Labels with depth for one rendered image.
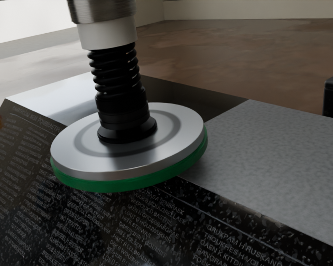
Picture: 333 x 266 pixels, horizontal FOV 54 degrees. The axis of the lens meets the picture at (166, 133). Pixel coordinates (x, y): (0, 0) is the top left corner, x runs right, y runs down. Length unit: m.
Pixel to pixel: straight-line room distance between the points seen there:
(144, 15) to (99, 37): 8.80
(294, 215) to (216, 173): 0.12
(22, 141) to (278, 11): 6.91
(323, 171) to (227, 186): 0.12
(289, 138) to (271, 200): 0.16
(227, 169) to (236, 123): 0.15
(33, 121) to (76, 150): 0.39
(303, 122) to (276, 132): 0.06
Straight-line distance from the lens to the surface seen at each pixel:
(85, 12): 0.39
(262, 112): 0.62
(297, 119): 0.59
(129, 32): 0.40
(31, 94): 0.98
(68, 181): 0.41
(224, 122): 0.58
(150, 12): 9.34
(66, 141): 0.47
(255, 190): 0.41
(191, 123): 0.45
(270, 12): 7.54
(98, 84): 0.43
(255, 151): 0.49
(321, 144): 0.51
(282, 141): 0.52
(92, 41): 0.40
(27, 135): 0.81
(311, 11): 7.14
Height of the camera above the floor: 1.07
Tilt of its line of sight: 25 degrees down
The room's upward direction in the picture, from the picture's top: 8 degrees counter-clockwise
